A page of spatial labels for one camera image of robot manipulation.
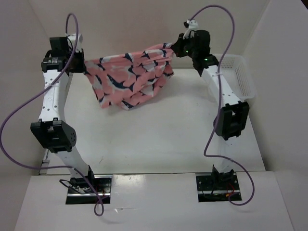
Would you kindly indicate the white plastic mesh basket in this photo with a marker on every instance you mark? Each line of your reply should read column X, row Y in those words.
column 238, row 76

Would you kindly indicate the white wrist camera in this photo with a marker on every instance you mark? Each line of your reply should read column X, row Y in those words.
column 73, row 40
column 191, row 27

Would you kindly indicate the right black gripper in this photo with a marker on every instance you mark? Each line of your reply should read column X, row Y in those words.
column 177, row 47

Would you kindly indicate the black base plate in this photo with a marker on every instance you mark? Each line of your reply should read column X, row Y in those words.
column 82, row 194
column 208, row 191

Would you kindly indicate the pink shark print shorts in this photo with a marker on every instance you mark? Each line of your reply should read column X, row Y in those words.
column 132, row 78

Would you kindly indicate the aluminium table edge rail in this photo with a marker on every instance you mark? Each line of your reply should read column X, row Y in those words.
column 45, row 163

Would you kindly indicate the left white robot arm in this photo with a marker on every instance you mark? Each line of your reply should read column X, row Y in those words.
column 65, row 58

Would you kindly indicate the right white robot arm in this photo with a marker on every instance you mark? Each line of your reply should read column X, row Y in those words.
column 232, row 114

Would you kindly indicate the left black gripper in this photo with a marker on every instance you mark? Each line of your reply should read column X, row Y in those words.
column 81, row 68

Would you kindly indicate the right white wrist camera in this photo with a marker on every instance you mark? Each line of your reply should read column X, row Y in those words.
column 191, row 27

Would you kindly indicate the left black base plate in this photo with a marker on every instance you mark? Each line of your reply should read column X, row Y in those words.
column 82, row 194

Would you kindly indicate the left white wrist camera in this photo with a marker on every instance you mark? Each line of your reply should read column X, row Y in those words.
column 73, row 40

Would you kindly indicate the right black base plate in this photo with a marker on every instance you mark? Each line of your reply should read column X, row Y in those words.
column 208, row 191

